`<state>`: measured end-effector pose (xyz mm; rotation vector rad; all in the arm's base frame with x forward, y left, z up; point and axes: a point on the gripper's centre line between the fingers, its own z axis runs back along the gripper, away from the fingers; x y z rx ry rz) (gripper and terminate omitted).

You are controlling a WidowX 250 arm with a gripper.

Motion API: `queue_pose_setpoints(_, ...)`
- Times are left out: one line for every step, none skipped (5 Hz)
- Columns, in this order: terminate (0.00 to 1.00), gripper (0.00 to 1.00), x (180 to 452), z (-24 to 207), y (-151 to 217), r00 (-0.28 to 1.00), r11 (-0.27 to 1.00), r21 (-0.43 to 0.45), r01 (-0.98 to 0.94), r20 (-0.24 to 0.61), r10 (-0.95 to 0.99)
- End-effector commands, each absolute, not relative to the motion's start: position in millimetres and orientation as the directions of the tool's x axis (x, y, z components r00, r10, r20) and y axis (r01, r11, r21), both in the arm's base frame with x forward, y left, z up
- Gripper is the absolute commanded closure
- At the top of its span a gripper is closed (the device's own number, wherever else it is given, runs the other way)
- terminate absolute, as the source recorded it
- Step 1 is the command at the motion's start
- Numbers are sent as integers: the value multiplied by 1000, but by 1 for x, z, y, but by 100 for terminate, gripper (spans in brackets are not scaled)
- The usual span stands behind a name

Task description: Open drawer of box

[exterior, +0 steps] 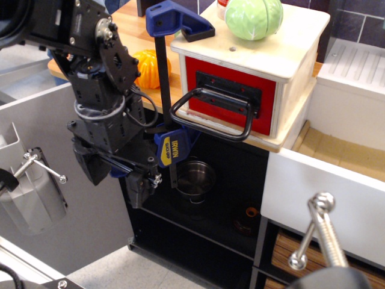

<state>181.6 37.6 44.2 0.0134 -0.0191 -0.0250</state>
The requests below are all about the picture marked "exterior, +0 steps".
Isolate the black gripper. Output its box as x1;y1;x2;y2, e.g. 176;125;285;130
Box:
67;119;161;208

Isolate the red front wooden drawer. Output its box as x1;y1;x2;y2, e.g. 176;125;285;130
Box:
185;57;276;135

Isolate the black metal drawer handle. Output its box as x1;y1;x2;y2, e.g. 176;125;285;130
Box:
170;71;262;142

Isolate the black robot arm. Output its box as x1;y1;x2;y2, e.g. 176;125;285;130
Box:
1;1;162;208

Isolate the light plywood box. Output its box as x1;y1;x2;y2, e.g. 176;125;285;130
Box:
171;5;330;146

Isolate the grey cabinet door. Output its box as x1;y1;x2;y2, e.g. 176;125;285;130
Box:
1;84;132;275

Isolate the blue Irwin bar clamp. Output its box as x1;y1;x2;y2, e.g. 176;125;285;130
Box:
109;0;216;189

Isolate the small steel pot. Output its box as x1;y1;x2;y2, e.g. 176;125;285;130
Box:
176;157;217;205

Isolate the steel clamp screw left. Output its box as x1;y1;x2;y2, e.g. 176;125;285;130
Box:
1;152;68;196

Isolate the steel clamp screw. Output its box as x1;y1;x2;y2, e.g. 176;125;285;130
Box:
1;152;68;196
288;191;374;289

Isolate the grey plastic door bin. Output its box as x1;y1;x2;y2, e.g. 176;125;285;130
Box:
1;123;67;235

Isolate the black cabinet shelf unit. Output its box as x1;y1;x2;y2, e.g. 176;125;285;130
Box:
94;93;289;289

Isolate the orange toy pumpkin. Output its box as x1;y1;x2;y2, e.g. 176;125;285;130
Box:
133;49;160;89

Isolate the brown toy bottle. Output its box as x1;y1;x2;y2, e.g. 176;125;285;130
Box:
233;205;259;237

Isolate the blue jeans person leg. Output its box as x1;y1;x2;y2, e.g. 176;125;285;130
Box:
48;0;129;85

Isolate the red capped white jar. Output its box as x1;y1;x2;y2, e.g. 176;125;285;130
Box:
217;0;229;20

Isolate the steel clamp screw right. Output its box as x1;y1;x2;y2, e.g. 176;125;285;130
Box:
288;191;374;289

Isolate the green toy cabbage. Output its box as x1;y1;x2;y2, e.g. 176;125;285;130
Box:
224;0;283;41

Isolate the black cable bottom left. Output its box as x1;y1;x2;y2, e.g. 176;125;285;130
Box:
0;263;25;289

